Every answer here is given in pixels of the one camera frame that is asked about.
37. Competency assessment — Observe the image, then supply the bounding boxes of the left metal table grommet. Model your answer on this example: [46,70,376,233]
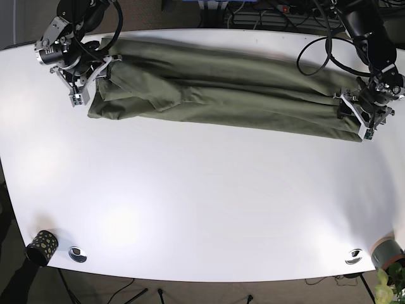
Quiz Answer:
[68,246,87,263]

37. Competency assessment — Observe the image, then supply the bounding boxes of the metal table grommet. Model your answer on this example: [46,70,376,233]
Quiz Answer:
[344,248,363,265]
[68,246,87,263]

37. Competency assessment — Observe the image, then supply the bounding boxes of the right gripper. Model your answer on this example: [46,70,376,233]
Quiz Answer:
[51,55,122,107]

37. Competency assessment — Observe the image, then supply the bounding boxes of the grey plant pot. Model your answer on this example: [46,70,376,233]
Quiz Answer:
[370,237,404,270]

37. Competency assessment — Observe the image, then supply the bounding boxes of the black floral cup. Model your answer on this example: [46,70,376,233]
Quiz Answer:
[25,230,59,267]

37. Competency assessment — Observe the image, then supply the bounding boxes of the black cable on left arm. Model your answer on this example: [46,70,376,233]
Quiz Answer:
[296,0,380,78]

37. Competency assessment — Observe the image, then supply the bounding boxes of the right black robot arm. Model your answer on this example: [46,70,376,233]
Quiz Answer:
[34,1,123,106]

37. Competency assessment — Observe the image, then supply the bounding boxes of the right metal table grommet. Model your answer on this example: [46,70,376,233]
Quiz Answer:
[344,248,363,265]

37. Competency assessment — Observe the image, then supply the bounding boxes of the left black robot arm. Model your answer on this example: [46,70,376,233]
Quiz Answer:
[331,1,404,139]

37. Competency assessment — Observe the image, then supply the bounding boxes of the olive green T-shirt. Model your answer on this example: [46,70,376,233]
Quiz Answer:
[88,39,363,142]

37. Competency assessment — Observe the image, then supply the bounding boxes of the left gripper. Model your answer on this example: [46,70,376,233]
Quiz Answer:
[334,87,397,140]

